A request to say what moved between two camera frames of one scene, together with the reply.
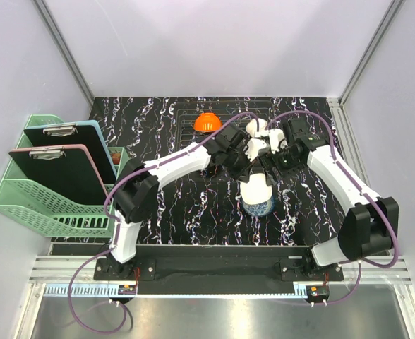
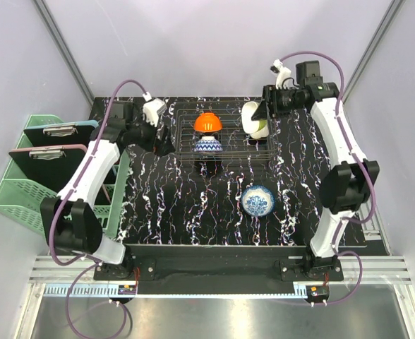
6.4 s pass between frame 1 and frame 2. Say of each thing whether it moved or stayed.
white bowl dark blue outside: moved
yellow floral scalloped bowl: stayed
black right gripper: moved
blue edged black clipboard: stayed
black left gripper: moved
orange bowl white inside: stayed
